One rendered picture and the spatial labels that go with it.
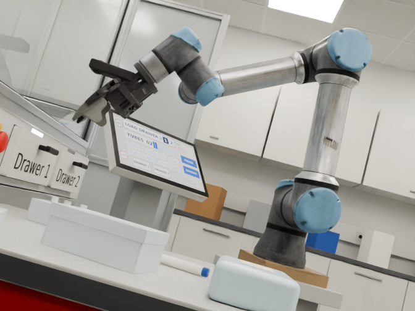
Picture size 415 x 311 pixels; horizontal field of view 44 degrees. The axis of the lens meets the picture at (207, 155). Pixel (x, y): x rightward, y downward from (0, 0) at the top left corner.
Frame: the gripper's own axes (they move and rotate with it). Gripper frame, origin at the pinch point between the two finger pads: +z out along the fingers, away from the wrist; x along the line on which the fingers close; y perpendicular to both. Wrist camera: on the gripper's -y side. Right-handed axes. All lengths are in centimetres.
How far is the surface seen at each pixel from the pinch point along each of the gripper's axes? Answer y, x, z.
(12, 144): 1.7, -17.5, 12.7
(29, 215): 19.9, -36.6, 13.0
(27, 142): 1.5, -11.7, 11.3
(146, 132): -5, 98, -9
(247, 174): 35, 361, -56
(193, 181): 24, 105, -12
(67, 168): 3.4, 24.1, 14.2
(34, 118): -3.3, -8.3, 7.3
